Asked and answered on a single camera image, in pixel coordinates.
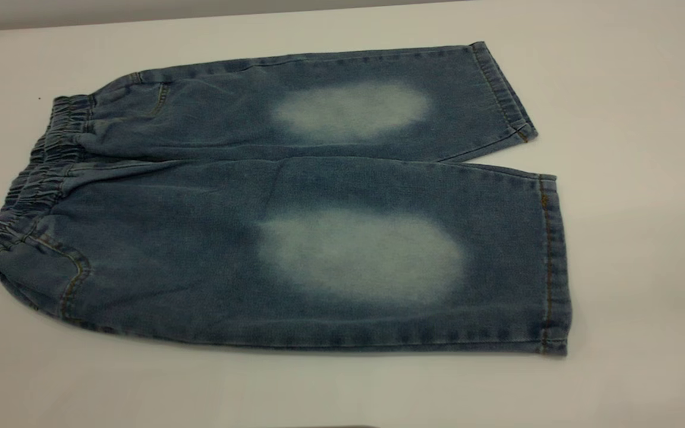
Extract blue denim jeans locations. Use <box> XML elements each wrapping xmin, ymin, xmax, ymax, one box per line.
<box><xmin>0</xmin><ymin>40</ymin><xmax>573</xmax><ymax>357</ymax></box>

